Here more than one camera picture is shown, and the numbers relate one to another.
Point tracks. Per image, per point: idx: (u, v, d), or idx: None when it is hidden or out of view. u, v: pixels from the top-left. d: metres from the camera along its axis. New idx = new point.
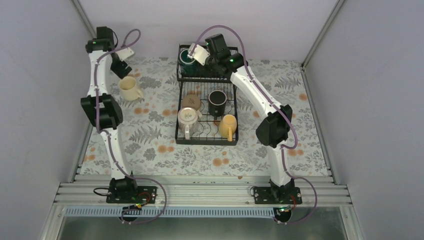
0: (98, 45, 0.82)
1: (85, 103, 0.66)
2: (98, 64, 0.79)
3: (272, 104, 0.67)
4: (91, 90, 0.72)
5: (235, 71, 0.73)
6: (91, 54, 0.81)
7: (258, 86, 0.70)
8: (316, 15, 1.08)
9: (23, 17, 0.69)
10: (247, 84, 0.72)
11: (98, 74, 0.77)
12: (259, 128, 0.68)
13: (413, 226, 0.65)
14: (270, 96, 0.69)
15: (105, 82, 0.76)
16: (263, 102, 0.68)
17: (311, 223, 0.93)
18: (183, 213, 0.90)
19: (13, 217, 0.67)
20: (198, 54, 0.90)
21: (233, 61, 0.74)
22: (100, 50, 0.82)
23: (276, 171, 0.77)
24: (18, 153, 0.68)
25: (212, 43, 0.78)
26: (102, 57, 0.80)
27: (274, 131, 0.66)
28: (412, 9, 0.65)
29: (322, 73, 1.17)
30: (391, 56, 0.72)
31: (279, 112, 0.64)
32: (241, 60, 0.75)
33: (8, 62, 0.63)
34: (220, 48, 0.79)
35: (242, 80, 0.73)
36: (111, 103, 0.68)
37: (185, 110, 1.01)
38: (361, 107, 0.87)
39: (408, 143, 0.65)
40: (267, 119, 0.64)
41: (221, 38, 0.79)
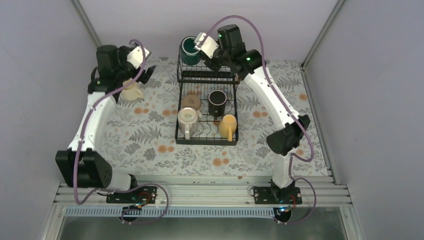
0: (102, 86, 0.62)
1: (61, 159, 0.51)
2: (93, 109, 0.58)
3: (291, 113, 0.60)
4: (74, 141, 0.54)
5: (252, 72, 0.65)
6: (89, 95, 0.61)
7: (276, 92, 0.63)
8: (316, 16, 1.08)
9: (22, 17, 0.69)
10: (265, 89, 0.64)
11: (90, 121, 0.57)
12: (271, 136, 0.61)
13: (413, 227, 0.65)
14: (289, 105, 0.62)
15: (95, 132, 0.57)
16: (280, 111, 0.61)
17: (311, 223, 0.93)
18: (183, 213, 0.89)
19: (13, 217, 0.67)
20: (208, 46, 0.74)
21: (249, 60, 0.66)
22: (101, 93, 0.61)
23: (279, 172, 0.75)
24: (18, 153, 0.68)
25: (226, 36, 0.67)
26: (100, 101, 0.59)
27: (289, 143, 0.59)
28: (412, 9, 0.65)
29: (322, 73, 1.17)
30: (391, 56, 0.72)
31: (298, 123, 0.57)
32: (259, 59, 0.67)
33: (8, 62, 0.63)
34: (235, 43, 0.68)
35: (259, 84, 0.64)
36: (94, 164, 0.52)
37: (185, 110, 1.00)
38: (361, 107, 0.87)
39: (408, 143, 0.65)
40: (283, 130, 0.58)
41: (237, 30, 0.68)
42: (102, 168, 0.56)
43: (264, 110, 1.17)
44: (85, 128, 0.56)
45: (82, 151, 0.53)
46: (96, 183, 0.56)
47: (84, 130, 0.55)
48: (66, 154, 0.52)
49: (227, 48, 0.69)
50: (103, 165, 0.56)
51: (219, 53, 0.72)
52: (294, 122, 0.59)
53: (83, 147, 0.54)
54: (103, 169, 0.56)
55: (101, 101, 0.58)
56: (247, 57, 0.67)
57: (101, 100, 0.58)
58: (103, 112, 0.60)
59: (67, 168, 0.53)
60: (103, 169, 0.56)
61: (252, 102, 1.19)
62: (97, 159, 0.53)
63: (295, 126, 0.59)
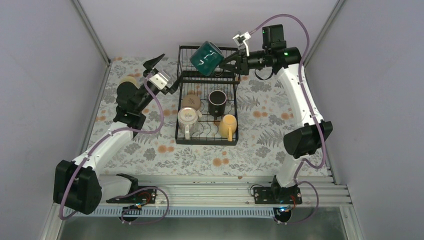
0: (127, 118, 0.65)
1: (61, 169, 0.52)
2: (110, 134, 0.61)
3: (314, 115, 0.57)
4: (80, 156, 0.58)
5: (286, 67, 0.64)
6: (113, 122, 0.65)
7: (304, 91, 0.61)
8: (316, 16, 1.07)
9: (21, 16, 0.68)
10: (294, 85, 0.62)
11: (102, 144, 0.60)
12: (288, 135, 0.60)
13: (413, 226, 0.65)
14: (313, 107, 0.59)
15: (101, 154, 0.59)
16: (303, 109, 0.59)
17: (311, 223, 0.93)
18: (183, 213, 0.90)
19: (13, 217, 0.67)
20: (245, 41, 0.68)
21: (287, 55, 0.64)
22: (125, 123, 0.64)
23: (283, 172, 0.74)
24: (18, 153, 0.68)
25: (268, 32, 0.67)
26: (119, 129, 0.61)
27: (303, 144, 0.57)
28: (412, 10, 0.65)
29: (321, 73, 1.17)
30: (391, 57, 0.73)
31: (317, 126, 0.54)
32: (297, 55, 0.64)
33: (7, 62, 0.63)
34: (276, 40, 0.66)
35: (290, 79, 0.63)
36: (87, 184, 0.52)
37: (185, 110, 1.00)
38: (360, 107, 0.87)
39: (408, 143, 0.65)
40: (300, 129, 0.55)
41: (280, 27, 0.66)
42: (93, 193, 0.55)
43: (264, 110, 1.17)
44: (95, 148, 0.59)
45: (83, 168, 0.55)
46: (79, 207, 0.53)
47: (94, 150, 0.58)
48: (67, 165, 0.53)
49: (267, 44, 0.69)
50: (95, 190, 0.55)
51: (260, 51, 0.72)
52: (314, 124, 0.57)
53: (85, 165, 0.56)
54: (94, 194, 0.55)
55: (120, 130, 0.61)
56: (285, 51, 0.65)
57: (119, 129, 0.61)
58: (118, 140, 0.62)
59: (62, 183, 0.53)
60: (94, 194, 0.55)
61: (252, 102, 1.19)
62: (92, 181, 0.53)
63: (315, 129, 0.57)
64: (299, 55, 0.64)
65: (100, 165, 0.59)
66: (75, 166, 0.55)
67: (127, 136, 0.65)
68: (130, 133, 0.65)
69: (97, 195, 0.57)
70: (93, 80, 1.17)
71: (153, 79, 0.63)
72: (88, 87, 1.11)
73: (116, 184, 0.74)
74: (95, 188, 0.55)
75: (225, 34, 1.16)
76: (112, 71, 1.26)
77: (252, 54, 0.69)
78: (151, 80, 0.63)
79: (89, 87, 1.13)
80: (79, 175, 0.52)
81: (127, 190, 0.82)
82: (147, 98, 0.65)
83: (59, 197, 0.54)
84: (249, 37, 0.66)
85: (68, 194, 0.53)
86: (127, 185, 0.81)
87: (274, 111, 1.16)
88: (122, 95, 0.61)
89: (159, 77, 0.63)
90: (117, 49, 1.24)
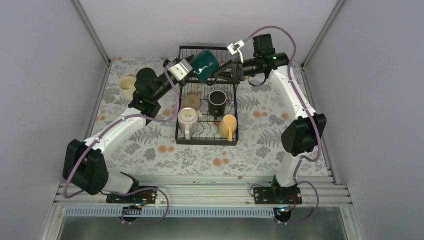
0: (143, 105, 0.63)
1: (72, 148, 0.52)
2: (122, 120, 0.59)
3: (306, 108, 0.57)
4: (91, 138, 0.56)
5: (275, 69, 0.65)
6: (128, 108, 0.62)
7: (294, 87, 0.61)
8: (316, 16, 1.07)
9: (21, 17, 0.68)
10: (284, 83, 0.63)
11: (113, 127, 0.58)
12: (285, 132, 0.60)
13: (413, 226, 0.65)
14: (306, 101, 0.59)
15: (112, 138, 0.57)
16: (295, 104, 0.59)
17: (312, 223, 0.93)
18: (183, 213, 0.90)
19: (13, 217, 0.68)
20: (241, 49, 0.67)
21: (275, 59, 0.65)
22: (140, 110, 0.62)
23: (283, 172, 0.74)
24: (18, 153, 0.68)
25: (258, 41, 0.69)
26: (133, 116, 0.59)
27: (299, 142, 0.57)
28: (413, 10, 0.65)
29: (321, 73, 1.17)
30: (391, 57, 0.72)
31: (311, 119, 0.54)
32: (286, 59, 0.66)
33: (6, 61, 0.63)
34: (265, 47, 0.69)
35: (280, 79, 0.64)
36: (95, 167, 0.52)
37: (185, 110, 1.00)
38: (360, 107, 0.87)
39: (408, 143, 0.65)
40: (294, 123, 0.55)
41: (268, 36, 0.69)
42: (99, 176, 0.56)
43: (264, 110, 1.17)
44: (107, 131, 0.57)
45: (92, 149, 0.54)
46: (85, 187, 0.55)
47: (105, 133, 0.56)
48: (78, 145, 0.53)
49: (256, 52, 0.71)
50: (102, 172, 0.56)
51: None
52: (307, 117, 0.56)
53: (94, 146, 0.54)
54: (100, 176, 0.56)
55: (133, 116, 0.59)
56: (273, 56, 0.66)
57: (132, 115, 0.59)
58: (130, 126, 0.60)
59: (71, 161, 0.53)
60: (101, 176, 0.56)
61: (252, 102, 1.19)
62: (99, 164, 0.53)
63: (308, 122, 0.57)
64: (287, 59, 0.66)
65: (111, 148, 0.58)
66: (86, 146, 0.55)
67: (141, 124, 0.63)
68: (142, 121, 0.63)
69: (104, 178, 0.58)
70: (93, 80, 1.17)
71: (173, 68, 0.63)
72: (88, 87, 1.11)
73: (116, 182, 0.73)
74: (102, 171, 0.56)
75: (225, 35, 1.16)
76: (112, 71, 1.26)
77: (246, 62, 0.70)
78: (171, 69, 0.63)
79: (89, 87, 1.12)
80: (87, 156, 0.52)
81: (127, 190, 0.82)
82: (165, 88, 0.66)
83: (67, 174, 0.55)
84: (243, 45, 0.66)
85: (75, 174, 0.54)
86: (127, 185, 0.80)
87: (274, 111, 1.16)
88: (140, 81, 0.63)
89: (179, 68, 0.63)
90: (117, 49, 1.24)
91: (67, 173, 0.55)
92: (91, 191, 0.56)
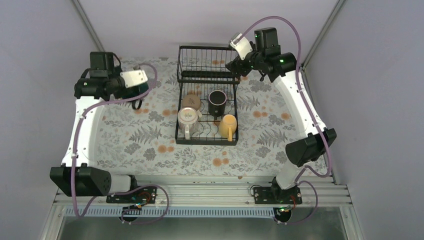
0: (91, 85, 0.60)
1: (56, 176, 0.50)
2: (82, 119, 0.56)
3: (316, 124, 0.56)
4: (67, 157, 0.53)
5: (283, 75, 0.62)
6: (77, 100, 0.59)
7: (304, 100, 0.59)
8: (316, 16, 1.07)
9: (21, 16, 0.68)
10: (293, 94, 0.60)
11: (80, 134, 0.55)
12: (292, 145, 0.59)
13: (413, 227, 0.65)
14: (315, 114, 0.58)
15: (87, 144, 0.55)
16: (305, 118, 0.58)
17: (311, 222, 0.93)
18: (183, 213, 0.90)
19: (13, 217, 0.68)
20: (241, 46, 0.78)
21: (283, 62, 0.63)
22: (92, 92, 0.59)
23: (284, 173, 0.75)
24: (18, 153, 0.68)
25: (262, 36, 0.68)
26: (91, 107, 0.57)
27: (306, 156, 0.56)
28: (413, 11, 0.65)
29: (322, 73, 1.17)
30: (391, 57, 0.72)
31: (321, 135, 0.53)
32: (293, 62, 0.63)
33: (6, 61, 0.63)
34: (270, 45, 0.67)
35: (288, 88, 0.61)
36: (90, 180, 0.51)
37: (186, 110, 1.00)
38: (360, 107, 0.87)
39: (408, 143, 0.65)
40: (304, 139, 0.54)
41: (273, 32, 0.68)
42: (101, 180, 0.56)
43: (264, 110, 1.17)
44: (76, 142, 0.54)
45: (77, 166, 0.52)
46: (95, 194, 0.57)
47: (77, 144, 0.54)
48: (60, 170, 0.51)
49: (261, 49, 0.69)
50: (101, 175, 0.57)
51: (253, 55, 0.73)
52: (317, 133, 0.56)
53: (78, 163, 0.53)
54: (101, 180, 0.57)
55: (91, 108, 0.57)
56: (280, 59, 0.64)
57: (90, 107, 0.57)
58: (92, 120, 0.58)
59: (64, 185, 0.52)
60: (102, 179, 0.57)
61: (252, 102, 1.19)
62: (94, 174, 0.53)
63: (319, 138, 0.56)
64: (294, 62, 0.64)
65: (93, 145, 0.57)
66: (69, 166, 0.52)
67: (102, 109, 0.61)
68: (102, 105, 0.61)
69: (104, 178, 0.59)
70: None
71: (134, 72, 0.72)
72: None
73: (117, 182, 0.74)
74: (100, 177, 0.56)
75: (225, 35, 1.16)
76: None
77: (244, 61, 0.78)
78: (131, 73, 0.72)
79: None
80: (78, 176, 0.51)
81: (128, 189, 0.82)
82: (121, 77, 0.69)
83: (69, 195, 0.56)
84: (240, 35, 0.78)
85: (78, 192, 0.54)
86: (127, 182, 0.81)
87: (274, 111, 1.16)
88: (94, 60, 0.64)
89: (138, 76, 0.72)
90: (117, 49, 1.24)
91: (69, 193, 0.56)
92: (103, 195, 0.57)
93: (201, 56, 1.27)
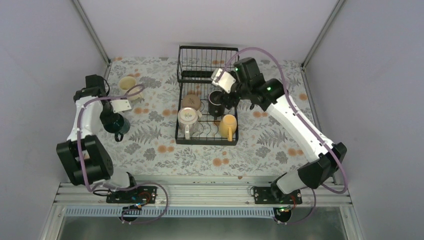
0: (87, 91, 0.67)
1: (63, 148, 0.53)
2: (84, 107, 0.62)
3: (324, 142, 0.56)
4: (72, 134, 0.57)
5: (274, 102, 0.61)
6: (77, 101, 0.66)
7: (305, 122, 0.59)
8: (316, 16, 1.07)
9: (20, 16, 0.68)
10: (291, 118, 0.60)
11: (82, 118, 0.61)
12: (304, 169, 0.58)
13: (413, 226, 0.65)
14: (319, 133, 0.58)
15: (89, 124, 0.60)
16: (311, 140, 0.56)
17: (311, 222, 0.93)
18: (183, 213, 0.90)
19: (13, 216, 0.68)
20: (225, 81, 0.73)
21: (270, 90, 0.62)
22: (89, 96, 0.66)
23: (287, 180, 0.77)
24: (18, 153, 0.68)
25: (243, 68, 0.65)
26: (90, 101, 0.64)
27: (323, 178, 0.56)
28: (413, 11, 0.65)
29: (322, 73, 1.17)
30: (392, 57, 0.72)
31: (332, 154, 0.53)
32: (280, 87, 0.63)
33: (6, 61, 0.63)
34: (253, 75, 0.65)
35: (284, 113, 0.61)
36: (95, 145, 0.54)
37: (186, 110, 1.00)
38: (360, 107, 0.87)
39: (408, 143, 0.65)
40: (317, 161, 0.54)
41: (252, 62, 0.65)
42: (107, 157, 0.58)
43: None
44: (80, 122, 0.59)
45: (82, 139, 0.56)
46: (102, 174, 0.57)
47: (81, 123, 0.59)
48: (67, 144, 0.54)
49: (245, 81, 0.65)
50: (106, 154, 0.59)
51: (237, 87, 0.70)
52: (327, 152, 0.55)
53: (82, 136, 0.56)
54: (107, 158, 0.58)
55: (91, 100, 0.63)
56: (267, 87, 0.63)
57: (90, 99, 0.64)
58: (93, 110, 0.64)
59: (72, 160, 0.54)
60: (107, 158, 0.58)
61: None
62: (98, 143, 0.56)
63: (330, 156, 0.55)
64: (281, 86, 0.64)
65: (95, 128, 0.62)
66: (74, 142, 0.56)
67: (99, 105, 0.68)
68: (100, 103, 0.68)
69: (110, 160, 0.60)
70: None
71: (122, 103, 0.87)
72: None
73: (117, 176, 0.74)
74: (105, 153, 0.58)
75: (224, 35, 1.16)
76: (112, 71, 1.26)
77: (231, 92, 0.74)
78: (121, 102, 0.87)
79: None
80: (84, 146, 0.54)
81: (128, 184, 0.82)
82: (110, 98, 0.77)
83: (77, 177, 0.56)
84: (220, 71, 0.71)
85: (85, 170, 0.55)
86: (127, 178, 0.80)
87: None
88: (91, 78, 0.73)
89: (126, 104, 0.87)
90: (117, 48, 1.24)
91: (76, 177, 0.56)
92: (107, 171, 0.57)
93: (201, 56, 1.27)
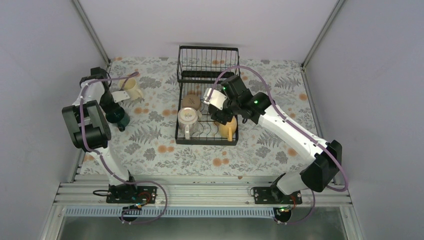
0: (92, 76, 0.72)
1: (67, 110, 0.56)
2: (88, 85, 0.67)
3: (318, 143, 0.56)
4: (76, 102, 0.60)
5: (263, 113, 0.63)
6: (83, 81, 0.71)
7: (295, 125, 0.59)
8: (316, 16, 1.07)
9: (20, 17, 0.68)
10: (281, 125, 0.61)
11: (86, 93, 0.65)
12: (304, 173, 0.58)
13: (413, 226, 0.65)
14: (312, 134, 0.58)
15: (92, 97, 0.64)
16: (304, 142, 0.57)
17: (312, 222, 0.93)
18: (183, 213, 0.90)
19: (13, 217, 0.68)
20: (216, 99, 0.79)
21: (257, 103, 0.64)
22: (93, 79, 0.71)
23: (287, 180, 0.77)
24: (17, 153, 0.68)
25: (229, 87, 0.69)
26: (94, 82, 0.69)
27: (325, 179, 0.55)
28: (413, 11, 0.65)
29: (322, 73, 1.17)
30: (392, 57, 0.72)
31: (327, 152, 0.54)
32: (267, 99, 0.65)
33: (6, 61, 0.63)
34: (240, 92, 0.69)
35: (274, 122, 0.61)
36: (96, 109, 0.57)
37: (185, 110, 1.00)
38: (360, 107, 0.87)
39: (408, 143, 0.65)
40: (315, 162, 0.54)
41: (237, 79, 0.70)
42: (106, 125, 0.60)
43: None
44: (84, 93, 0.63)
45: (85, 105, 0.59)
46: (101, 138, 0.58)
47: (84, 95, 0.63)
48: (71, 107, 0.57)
49: (234, 98, 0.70)
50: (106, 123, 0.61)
51: (228, 103, 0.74)
52: (323, 152, 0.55)
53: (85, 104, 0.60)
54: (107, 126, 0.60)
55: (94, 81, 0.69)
56: (254, 100, 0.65)
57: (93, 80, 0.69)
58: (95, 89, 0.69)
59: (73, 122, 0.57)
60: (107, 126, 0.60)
61: None
62: (99, 108, 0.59)
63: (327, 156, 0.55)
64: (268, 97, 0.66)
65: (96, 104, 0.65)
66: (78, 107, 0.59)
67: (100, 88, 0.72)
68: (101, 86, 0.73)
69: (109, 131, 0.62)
70: None
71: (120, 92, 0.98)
72: None
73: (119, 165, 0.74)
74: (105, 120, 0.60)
75: (225, 35, 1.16)
76: (112, 71, 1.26)
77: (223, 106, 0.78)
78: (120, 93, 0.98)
79: None
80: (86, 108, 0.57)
81: (127, 178, 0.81)
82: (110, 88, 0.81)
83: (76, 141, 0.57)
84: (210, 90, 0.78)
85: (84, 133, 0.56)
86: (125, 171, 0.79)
87: None
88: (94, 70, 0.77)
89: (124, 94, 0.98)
90: (117, 49, 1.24)
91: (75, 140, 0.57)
92: (106, 136, 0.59)
93: (201, 56, 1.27)
